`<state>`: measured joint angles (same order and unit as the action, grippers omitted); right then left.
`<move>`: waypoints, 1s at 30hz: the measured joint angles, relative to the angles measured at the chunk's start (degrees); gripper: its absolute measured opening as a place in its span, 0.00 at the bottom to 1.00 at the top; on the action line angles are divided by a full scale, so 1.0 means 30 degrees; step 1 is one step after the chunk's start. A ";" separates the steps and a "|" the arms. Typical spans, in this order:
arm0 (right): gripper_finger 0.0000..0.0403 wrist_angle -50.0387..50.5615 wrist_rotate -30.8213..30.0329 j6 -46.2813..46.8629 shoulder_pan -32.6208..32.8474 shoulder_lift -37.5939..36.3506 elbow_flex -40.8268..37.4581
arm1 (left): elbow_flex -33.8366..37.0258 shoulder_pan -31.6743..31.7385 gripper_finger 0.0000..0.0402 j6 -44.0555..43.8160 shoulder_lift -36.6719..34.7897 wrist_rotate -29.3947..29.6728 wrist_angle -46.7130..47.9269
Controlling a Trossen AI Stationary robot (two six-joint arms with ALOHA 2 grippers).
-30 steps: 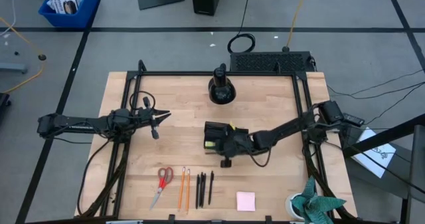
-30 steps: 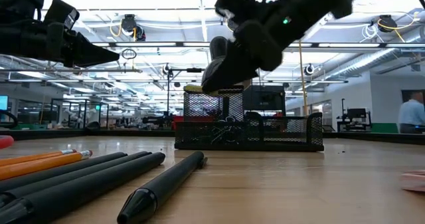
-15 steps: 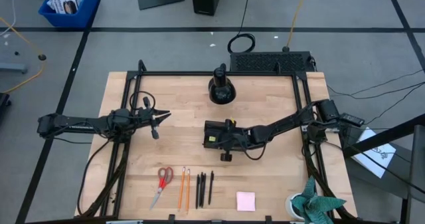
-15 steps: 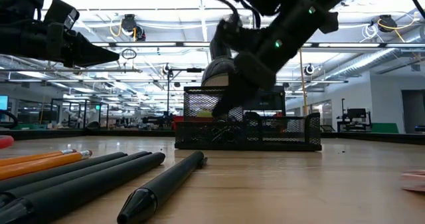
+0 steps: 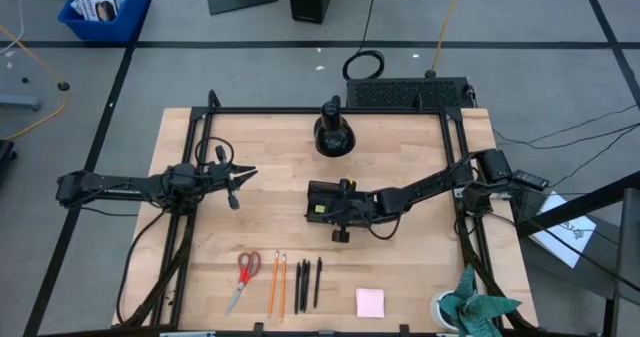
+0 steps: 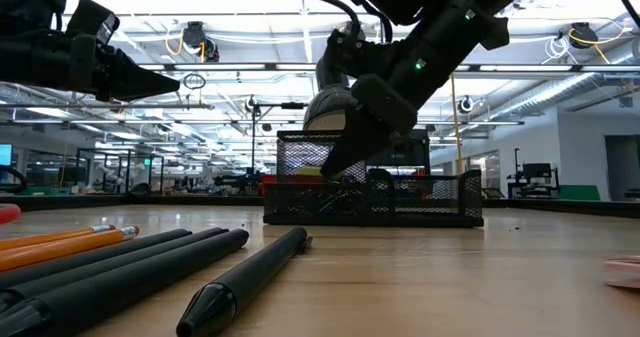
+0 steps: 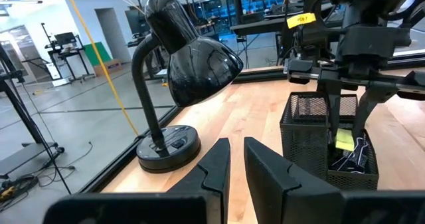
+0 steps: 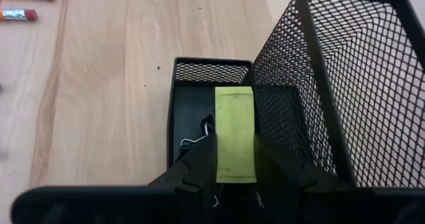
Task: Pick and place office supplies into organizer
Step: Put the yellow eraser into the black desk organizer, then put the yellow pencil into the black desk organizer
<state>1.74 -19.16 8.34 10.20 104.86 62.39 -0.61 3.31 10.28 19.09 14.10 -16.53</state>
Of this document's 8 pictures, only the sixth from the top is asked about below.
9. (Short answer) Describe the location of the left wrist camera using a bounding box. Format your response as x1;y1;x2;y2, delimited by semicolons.
64;0;121;46

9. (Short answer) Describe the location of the black mesh desk organizer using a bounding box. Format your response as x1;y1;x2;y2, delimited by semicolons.
262;129;485;228

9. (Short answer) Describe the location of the black pole stand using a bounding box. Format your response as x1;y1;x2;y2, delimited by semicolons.
248;101;307;176

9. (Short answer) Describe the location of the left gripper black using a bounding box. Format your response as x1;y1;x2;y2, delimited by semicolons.
0;29;181;103

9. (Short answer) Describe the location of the black aluminium table frame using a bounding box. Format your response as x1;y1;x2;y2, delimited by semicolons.
0;193;640;219

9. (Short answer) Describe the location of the orange pencil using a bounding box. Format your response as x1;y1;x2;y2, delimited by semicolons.
0;224;116;252
0;225;140;273

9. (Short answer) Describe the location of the black background workstation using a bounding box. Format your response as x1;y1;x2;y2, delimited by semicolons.
507;148;561;200

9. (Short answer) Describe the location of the pink sticky note pad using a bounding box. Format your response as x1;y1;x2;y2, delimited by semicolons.
602;255;640;291

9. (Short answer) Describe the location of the black cage frame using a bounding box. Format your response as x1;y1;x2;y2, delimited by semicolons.
75;147;165;194

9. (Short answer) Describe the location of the green panel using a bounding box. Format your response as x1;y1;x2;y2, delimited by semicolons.
558;184;601;202

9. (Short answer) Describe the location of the yellow hanging cable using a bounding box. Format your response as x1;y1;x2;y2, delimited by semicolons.
449;74;465;173

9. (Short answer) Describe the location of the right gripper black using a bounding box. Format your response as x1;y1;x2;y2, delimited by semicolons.
320;24;481;180

